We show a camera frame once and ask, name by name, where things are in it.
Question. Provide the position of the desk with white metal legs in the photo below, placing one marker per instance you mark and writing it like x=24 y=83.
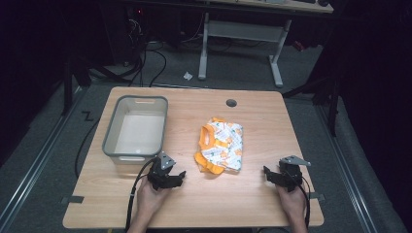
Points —
x=246 y=30

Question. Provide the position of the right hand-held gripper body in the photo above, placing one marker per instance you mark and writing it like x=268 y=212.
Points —
x=291 y=174

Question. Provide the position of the folded orange white patterned garment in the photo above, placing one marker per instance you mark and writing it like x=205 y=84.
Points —
x=223 y=145

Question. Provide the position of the dark computer tower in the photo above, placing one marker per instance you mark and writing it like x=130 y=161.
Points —
x=136 y=29

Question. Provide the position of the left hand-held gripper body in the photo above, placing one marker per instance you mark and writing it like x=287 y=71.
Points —
x=159 y=171

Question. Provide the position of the person's left hand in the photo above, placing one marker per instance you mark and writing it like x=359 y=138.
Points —
x=149 y=199

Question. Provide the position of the metal floor rail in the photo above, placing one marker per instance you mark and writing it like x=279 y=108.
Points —
x=346 y=168
x=35 y=171

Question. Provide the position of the grey tape strip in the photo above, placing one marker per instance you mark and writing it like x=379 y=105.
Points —
x=319 y=196
x=73 y=199

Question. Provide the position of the person's right hand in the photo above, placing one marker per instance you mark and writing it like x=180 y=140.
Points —
x=295 y=204

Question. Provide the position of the black metal stand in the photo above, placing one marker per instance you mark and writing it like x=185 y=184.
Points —
x=68 y=84
x=333 y=97

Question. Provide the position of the crumpled white paper scrap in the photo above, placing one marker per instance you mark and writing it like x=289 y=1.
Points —
x=188 y=76

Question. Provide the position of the white plastic basin grey rim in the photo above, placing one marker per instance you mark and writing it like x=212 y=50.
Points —
x=139 y=132

